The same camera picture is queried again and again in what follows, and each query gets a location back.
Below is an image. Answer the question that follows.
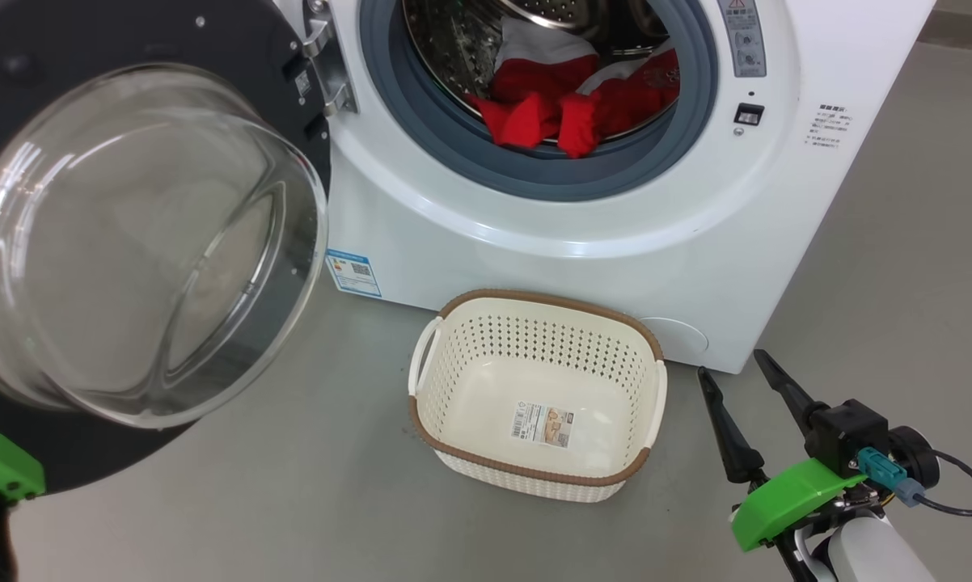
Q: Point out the black glass washing machine door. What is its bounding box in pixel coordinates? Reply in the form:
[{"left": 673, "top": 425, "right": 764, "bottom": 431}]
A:
[{"left": 0, "top": 0, "right": 333, "bottom": 496}]

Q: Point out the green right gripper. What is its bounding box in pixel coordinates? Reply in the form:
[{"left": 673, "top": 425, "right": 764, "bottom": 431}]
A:
[{"left": 698, "top": 349, "right": 867, "bottom": 553}]

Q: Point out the metal door hinge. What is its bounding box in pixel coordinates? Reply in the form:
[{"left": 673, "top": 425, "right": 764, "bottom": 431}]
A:
[{"left": 300, "top": 0, "right": 359, "bottom": 116}]

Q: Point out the black cable with teal connector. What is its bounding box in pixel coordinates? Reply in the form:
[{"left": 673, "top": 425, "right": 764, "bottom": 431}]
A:
[{"left": 858, "top": 447, "right": 972, "bottom": 518}]

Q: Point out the blue energy label sticker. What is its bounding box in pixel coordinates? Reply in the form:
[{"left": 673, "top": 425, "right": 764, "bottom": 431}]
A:
[{"left": 326, "top": 249, "right": 382, "bottom": 298}]

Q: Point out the red and white garment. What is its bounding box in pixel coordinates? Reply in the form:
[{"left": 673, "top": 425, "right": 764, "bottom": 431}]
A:
[{"left": 466, "top": 16, "right": 681, "bottom": 159}]

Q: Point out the white front-load washing machine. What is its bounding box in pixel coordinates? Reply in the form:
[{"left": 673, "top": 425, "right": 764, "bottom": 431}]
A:
[{"left": 276, "top": 0, "right": 936, "bottom": 374}]

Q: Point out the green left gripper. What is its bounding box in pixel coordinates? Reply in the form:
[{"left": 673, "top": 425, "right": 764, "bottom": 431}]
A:
[{"left": 0, "top": 428, "right": 46, "bottom": 500}]

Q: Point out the paper product label sticker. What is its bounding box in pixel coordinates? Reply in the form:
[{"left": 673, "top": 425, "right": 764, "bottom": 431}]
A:
[{"left": 510, "top": 404, "right": 573, "bottom": 450}]

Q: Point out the cream basket with brown rim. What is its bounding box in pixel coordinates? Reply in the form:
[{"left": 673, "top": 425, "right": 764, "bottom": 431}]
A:
[{"left": 408, "top": 289, "right": 667, "bottom": 504}]

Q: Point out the grey warning sticker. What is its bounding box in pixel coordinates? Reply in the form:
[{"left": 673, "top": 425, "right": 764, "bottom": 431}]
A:
[{"left": 716, "top": 0, "right": 768, "bottom": 78}]

